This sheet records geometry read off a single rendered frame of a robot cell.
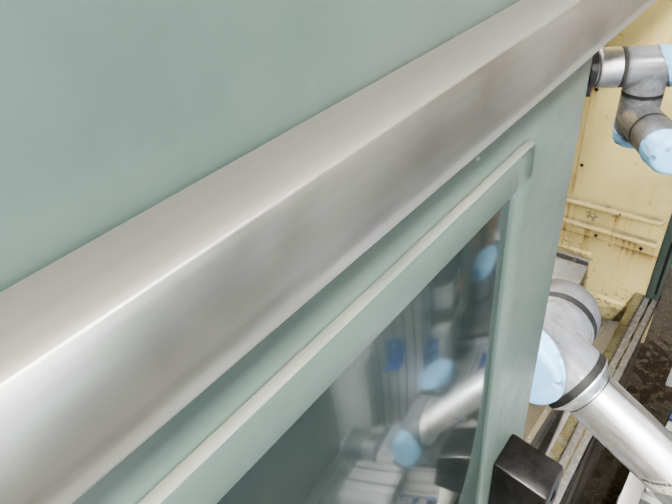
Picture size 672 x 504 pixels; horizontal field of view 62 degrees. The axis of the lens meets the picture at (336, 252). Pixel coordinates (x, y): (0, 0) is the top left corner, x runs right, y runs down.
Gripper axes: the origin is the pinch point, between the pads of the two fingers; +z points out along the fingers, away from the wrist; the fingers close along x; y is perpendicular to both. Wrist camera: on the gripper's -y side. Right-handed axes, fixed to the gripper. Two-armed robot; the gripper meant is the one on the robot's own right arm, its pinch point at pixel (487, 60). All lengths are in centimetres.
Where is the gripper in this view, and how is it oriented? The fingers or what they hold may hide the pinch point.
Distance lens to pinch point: 120.1
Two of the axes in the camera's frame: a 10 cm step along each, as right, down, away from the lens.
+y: 0.8, 8.0, 5.9
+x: 1.5, -5.9, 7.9
